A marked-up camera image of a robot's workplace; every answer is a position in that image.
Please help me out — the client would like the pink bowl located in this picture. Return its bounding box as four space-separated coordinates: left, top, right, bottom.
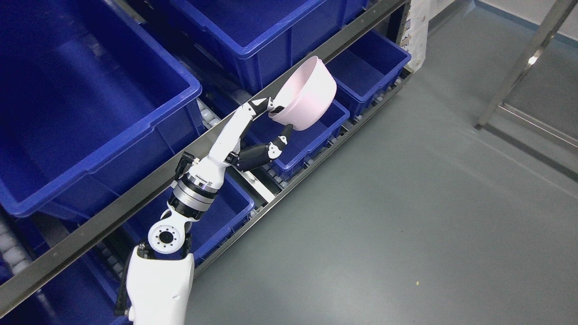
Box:
268 56 337 131

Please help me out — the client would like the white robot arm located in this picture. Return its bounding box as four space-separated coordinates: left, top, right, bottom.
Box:
125 153 227 325

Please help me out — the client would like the large blue bin left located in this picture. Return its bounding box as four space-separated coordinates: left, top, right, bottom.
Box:
0 0 206 222

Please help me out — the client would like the small blue bin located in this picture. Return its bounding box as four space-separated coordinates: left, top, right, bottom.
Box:
326 30 411 120
122 173 255 267
241 100 350 181

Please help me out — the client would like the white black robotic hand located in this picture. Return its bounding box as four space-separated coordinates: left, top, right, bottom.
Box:
188 98 294 189

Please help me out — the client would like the small blue bin middle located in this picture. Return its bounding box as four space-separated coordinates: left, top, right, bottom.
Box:
241 100 350 181

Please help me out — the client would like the white sign with blue letters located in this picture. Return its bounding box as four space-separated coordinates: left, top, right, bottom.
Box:
399 0 431 71

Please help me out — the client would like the small blue bin right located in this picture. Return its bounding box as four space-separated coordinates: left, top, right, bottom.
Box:
326 30 411 120

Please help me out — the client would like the stainless steel table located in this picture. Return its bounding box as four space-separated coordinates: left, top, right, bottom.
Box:
475 0 577 155

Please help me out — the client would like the small blue bin lower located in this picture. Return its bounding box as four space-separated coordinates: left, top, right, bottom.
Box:
122 173 255 267

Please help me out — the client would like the large blue bin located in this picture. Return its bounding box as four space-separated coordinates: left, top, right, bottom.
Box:
151 0 368 94
0 0 206 222

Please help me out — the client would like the metal shelf rack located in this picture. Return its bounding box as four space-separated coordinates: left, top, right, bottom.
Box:
1 0 410 325

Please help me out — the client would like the large blue bin top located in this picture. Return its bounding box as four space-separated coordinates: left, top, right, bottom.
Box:
151 0 368 94

